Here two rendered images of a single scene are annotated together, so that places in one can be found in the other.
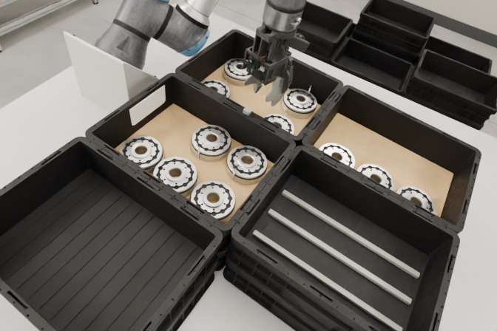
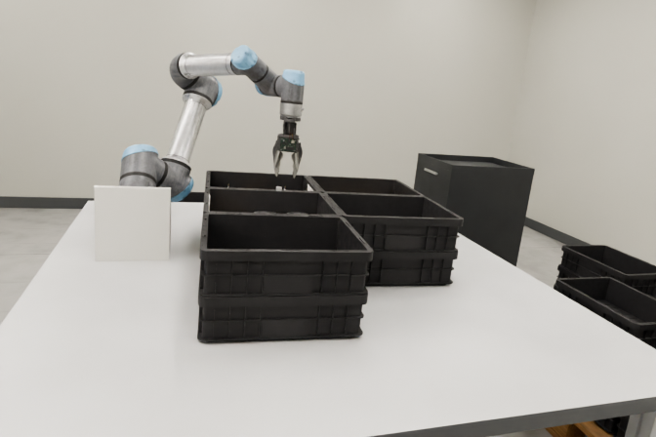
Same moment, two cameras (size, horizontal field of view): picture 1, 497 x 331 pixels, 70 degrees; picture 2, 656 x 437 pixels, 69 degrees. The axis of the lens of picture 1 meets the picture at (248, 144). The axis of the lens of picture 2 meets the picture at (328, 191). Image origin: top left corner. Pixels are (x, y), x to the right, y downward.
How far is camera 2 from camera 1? 1.17 m
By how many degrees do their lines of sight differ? 48
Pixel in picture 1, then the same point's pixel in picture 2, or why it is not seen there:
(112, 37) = (136, 182)
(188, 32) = (183, 174)
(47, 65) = not seen: outside the picture
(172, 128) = not seen: hidden behind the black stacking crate
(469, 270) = not seen: hidden behind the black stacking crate
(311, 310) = (404, 242)
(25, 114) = (60, 283)
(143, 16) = (151, 165)
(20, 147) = (91, 297)
